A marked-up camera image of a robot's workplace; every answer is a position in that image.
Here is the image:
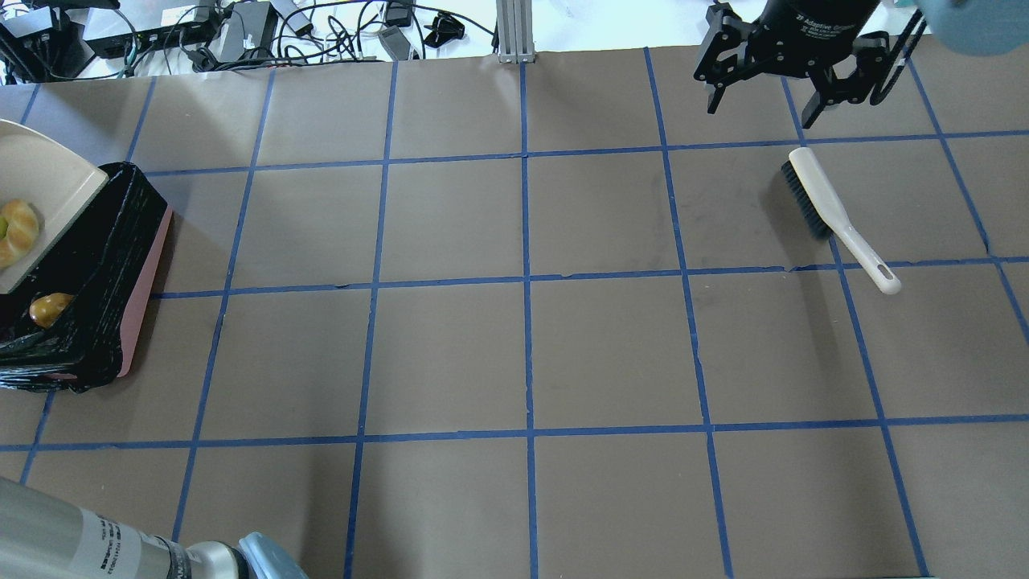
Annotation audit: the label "toy potato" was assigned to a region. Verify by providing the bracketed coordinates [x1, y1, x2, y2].
[28, 292, 75, 329]

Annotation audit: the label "black power adapter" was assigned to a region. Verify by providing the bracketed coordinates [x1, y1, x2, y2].
[214, 1, 278, 63]

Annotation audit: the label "toy croissant bread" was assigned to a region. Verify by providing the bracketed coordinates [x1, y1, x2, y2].
[1, 200, 40, 268]

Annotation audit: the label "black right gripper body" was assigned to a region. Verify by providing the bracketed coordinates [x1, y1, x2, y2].
[691, 1, 891, 104]

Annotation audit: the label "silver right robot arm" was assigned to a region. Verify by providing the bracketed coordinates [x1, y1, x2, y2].
[691, 1, 1027, 128]

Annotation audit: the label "white hand brush dark bristles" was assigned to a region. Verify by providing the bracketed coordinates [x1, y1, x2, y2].
[781, 147, 903, 294]

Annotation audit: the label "bin with black bag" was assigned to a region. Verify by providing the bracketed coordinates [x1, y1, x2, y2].
[1, 162, 168, 392]

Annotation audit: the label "aluminium frame post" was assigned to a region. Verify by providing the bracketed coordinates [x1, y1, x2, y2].
[495, 0, 536, 64]

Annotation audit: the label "beige plastic dustpan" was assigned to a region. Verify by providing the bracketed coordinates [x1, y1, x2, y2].
[1, 120, 108, 294]

